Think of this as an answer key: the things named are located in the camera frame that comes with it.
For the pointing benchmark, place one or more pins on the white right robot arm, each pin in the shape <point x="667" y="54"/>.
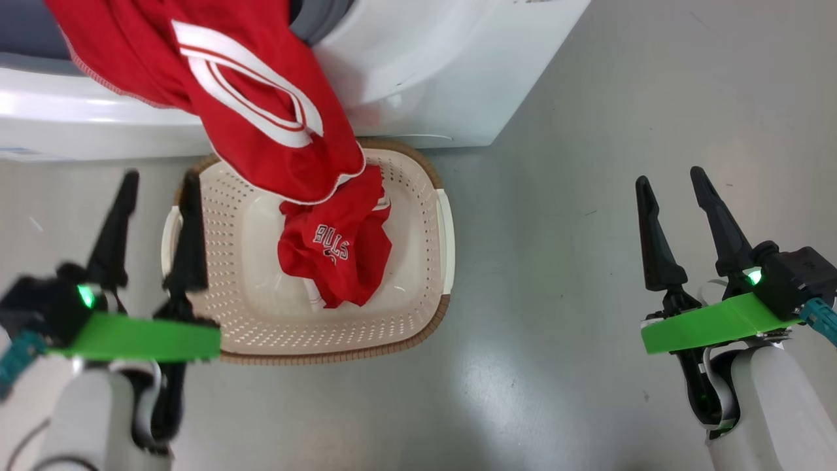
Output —
<point x="785" y="412"/>

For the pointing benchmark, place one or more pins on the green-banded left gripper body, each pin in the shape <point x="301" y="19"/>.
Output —
<point x="144" y="337"/>

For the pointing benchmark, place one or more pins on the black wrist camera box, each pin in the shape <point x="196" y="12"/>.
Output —
<point x="39" y="307"/>
<point x="801" y="275"/>

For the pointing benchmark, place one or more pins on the cream perforated laundry basket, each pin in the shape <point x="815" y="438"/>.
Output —
<point x="405" y="261"/>

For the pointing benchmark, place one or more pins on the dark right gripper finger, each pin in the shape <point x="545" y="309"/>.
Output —
<point x="729" y="242"/>
<point x="659" y="261"/>

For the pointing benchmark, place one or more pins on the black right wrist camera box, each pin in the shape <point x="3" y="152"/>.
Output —
<point x="801" y="275"/>

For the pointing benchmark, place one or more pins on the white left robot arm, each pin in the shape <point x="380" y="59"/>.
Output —
<point x="85" y="418"/>

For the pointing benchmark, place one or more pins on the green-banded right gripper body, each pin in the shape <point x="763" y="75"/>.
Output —
<point x="713" y="324"/>

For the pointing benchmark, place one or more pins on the white front-load washing machine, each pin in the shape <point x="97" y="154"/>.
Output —
<point x="425" y="78"/>

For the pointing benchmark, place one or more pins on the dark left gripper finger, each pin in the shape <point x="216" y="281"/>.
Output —
<point x="112" y="255"/>
<point x="189" y="255"/>

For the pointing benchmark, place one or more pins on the red and white jersey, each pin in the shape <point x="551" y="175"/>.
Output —
<point x="261" y="131"/>

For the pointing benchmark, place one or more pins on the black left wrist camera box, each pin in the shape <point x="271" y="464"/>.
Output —
<point x="39" y="307"/>

